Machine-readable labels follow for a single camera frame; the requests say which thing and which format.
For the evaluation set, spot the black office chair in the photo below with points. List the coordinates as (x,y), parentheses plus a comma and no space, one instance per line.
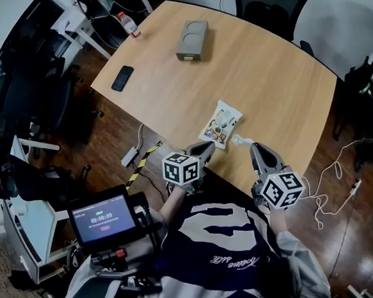
(37,92)

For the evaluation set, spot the person's navy printed shirt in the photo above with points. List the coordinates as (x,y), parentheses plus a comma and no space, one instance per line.
(219,239)

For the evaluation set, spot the black chair with curved back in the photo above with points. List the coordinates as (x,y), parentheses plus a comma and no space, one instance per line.
(266,13)

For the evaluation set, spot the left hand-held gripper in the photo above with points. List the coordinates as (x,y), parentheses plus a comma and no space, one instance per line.
(181,169)

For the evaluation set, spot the white wet wipe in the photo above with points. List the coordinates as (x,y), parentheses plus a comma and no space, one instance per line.
(241,141)

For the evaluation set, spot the black tablet screen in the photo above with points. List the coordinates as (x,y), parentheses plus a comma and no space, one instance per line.
(102,219)

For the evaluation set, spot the white low cabinet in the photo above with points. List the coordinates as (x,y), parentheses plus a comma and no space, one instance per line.
(28,231)

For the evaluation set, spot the white printed wet wipe pack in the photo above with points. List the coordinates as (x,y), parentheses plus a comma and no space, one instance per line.
(220,123)

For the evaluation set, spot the black chest mount red button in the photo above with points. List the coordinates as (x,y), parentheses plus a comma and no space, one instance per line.
(111,255)

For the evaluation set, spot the black stand with green band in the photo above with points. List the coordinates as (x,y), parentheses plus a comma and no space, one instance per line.
(365,73)

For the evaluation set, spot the person's left forearm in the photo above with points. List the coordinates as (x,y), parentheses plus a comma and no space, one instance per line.
(174,203)

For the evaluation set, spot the white side table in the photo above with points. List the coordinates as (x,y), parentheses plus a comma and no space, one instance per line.
(79,26)

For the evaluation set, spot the clear bottle with red cap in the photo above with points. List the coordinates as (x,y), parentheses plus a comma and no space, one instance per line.
(128,25)

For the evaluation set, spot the person's right forearm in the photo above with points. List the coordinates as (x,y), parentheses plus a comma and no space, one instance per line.
(296,255)

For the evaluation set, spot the white power adapter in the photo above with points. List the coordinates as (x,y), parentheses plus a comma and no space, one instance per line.
(129,156)

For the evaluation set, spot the grey box with round recesses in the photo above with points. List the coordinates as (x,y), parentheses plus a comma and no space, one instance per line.
(192,39)

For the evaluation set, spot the black smartphone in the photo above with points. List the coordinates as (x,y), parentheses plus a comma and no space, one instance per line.
(122,78)

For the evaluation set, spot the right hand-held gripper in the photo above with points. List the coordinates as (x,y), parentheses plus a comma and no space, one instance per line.
(282,190)

